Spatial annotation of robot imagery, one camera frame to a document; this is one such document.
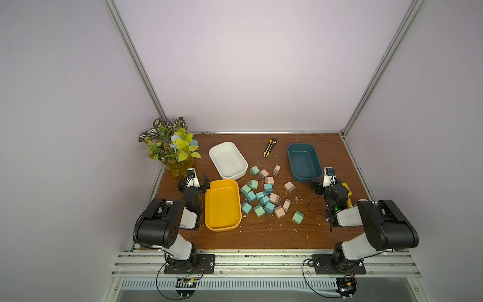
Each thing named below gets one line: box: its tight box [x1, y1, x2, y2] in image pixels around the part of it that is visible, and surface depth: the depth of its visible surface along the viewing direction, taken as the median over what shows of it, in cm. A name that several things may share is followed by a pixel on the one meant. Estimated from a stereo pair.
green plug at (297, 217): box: [291, 210, 305, 225], surface depth 85 cm
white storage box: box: [208, 141, 249, 180], surface depth 108 cm
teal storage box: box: [288, 142, 324, 183], surface depth 107 cm
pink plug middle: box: [269, 192, 280, 204], surface depth 91 cm
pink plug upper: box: [258, 168, 270, 180], surface depth 101 cm
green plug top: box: [249, 165, 260, 177], surface depth 102 cm
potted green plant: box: [138, 117, 202, 180], surface depth 90 cm
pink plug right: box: [284, 181, 297, 194], surface depth 96 cm
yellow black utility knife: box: [263, 139, 278, 158], surface depth 113 cm
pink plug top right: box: [272, 164, 282, 177], surface depth 102 cm
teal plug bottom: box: [264, 201, 276, 216], surface depth 87 cm
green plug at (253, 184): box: [249, 179, 259, 190], surface depth 96 cm
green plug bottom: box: [253, 204, 266, 218], surface depth 87 cm
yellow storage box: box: [205, 179, 243, 232], surface depth 91 cm
